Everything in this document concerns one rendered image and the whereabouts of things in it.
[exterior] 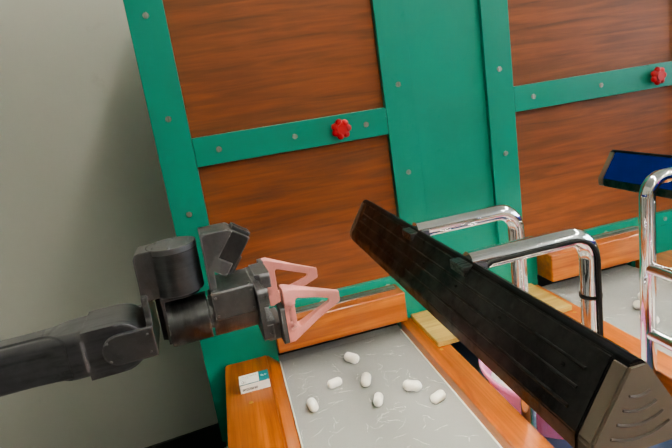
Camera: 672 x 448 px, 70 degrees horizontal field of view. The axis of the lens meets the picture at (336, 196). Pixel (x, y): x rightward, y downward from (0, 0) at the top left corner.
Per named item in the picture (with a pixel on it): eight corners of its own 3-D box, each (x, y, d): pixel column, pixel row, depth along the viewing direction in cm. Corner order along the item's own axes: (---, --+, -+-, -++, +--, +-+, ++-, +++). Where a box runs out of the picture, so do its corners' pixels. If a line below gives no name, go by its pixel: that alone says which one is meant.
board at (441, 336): (438, 347, 102) (437, 342, 101) (410, 318, 116) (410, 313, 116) (572, 310, 108) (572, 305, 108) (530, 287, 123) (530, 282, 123)
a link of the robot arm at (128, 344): (193, 229, 62) (93, 250, 59) (196, 246, 54) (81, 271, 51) (210, 311, 65) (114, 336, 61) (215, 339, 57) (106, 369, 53)
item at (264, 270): (309, 245, 71) (245, 260, 68) (323, 259, 64) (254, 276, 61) (315, 289, 72) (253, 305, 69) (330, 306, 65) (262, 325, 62)
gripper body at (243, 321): (257, 263, 66) (202, 276, 64) (271, 287, 57) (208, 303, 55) (264, 306, 68) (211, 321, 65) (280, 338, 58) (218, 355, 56)
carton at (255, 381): (241, 394, 96) (239, 385, 95) (240, 385, 99) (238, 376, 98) (270, 386, 97) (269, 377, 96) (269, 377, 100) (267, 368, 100)
